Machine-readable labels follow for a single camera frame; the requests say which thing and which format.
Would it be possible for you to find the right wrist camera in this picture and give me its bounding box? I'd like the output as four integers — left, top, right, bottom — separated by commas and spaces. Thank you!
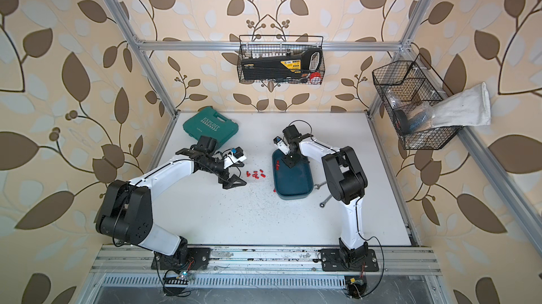
273, 137, 290, 155

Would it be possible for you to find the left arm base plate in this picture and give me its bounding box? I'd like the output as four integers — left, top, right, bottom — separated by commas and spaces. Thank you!
151, 246, 211, 273

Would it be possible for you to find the black yellow hand saw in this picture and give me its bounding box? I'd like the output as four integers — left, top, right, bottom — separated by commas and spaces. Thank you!
237, 48, 325, 84

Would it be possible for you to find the white cloth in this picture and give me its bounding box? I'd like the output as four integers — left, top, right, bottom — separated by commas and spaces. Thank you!
413, 83, 491, 133

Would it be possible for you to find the green tool case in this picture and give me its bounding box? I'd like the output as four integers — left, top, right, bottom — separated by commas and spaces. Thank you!
183, 107, 239, 148

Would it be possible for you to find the teal plastic storage box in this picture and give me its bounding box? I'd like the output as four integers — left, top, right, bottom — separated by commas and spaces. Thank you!
272, 149, 313, 200

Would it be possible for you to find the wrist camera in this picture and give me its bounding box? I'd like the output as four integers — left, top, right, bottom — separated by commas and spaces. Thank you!
222, 147, 247, 168
273, 137, 290, 155

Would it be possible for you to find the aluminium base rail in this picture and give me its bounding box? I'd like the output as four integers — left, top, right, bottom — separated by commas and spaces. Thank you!
90, 244, 442, 277

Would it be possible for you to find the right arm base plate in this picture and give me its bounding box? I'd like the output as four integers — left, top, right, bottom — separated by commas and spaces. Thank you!
319, 248, 380, 272

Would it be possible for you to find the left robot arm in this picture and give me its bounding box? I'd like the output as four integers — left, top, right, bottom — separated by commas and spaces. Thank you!
96, 136, 246, 264

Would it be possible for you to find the side wire basket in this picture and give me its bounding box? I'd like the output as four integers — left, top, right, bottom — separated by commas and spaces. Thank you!
372, 55, 462, 150

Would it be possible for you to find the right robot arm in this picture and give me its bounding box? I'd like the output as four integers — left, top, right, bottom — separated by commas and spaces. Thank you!
273, 125, 368, 251

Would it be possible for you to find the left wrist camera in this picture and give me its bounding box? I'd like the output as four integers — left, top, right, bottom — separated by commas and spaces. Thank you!
222, 147, 247, 168

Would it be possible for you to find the black tape roll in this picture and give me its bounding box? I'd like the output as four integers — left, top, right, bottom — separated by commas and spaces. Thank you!
392, 109, 410, 135

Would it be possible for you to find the back wire basket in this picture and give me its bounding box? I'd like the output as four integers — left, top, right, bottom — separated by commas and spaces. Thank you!
237, 34, 325, 85

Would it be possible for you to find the silver wrench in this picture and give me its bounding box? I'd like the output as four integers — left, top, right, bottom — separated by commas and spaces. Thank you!
313, 182, 327, 190
319, 195, 333, 208

